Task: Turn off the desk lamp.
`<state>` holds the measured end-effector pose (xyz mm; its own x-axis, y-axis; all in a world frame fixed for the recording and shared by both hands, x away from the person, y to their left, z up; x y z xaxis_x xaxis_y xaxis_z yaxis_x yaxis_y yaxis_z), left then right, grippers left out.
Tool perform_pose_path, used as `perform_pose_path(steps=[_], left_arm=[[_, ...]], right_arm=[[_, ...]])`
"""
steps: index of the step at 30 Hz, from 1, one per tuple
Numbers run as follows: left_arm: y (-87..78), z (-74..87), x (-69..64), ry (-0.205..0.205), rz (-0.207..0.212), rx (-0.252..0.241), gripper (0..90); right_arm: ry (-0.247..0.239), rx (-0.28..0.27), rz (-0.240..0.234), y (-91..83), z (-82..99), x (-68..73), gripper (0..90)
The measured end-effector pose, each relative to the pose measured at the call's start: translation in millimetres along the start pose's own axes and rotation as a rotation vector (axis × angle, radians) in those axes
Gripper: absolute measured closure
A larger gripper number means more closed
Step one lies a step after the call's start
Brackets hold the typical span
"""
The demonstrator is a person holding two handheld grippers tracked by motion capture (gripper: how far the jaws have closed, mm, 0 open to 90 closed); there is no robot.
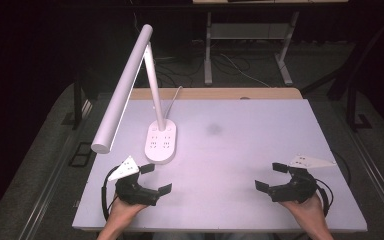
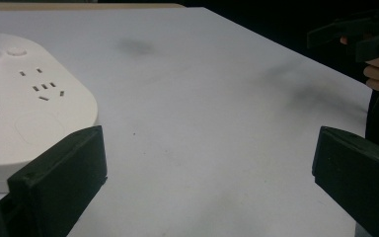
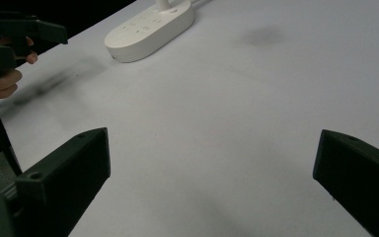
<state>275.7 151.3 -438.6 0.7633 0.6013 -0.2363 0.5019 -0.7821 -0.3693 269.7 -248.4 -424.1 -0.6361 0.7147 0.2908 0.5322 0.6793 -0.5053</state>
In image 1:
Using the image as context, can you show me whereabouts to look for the white table cover board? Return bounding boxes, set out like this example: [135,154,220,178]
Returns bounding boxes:
[72,98,368,233]

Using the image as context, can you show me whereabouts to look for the person's left hand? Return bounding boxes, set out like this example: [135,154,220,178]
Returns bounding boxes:
[107,195,148,232]

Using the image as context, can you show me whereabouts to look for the black floor frame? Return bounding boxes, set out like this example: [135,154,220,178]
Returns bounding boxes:
[67,141,93,168]

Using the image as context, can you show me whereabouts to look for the person's right hand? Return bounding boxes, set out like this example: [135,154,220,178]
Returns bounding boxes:
[277,194,328,233]

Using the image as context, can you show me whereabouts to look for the black floor cables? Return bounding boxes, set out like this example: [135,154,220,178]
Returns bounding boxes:
[154,55,205,88]

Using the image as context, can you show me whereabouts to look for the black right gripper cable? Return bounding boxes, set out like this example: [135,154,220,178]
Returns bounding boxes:
[314,179,335,218]

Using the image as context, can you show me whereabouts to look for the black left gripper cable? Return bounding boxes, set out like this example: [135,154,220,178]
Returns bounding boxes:
[101,165,120,222]

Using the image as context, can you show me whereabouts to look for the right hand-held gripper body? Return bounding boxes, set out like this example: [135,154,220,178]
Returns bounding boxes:
[268,154,337,204]

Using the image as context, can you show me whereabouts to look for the grey metal desk frame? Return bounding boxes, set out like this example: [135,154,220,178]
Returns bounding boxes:
[203,11,301,87]

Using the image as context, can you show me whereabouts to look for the white desk lamp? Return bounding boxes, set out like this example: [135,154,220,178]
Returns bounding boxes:
[90,23,178,165]

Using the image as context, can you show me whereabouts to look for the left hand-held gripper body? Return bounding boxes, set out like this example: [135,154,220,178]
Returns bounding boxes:
[107,155,160,207]

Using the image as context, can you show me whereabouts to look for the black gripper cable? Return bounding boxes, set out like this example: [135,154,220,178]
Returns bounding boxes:
[314,179,335,218]
[101,165,120,222]

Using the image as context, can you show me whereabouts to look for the white lamp power cable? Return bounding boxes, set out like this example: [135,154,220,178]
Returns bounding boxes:
[164,85,184,121]

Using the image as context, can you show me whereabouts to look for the black metal stand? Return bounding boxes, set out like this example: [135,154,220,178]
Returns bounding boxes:
[345,63,373,132]
[61,74,85,131]

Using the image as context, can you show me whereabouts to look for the white floor cable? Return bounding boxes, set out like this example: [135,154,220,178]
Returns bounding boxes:
[219,53,272,89]

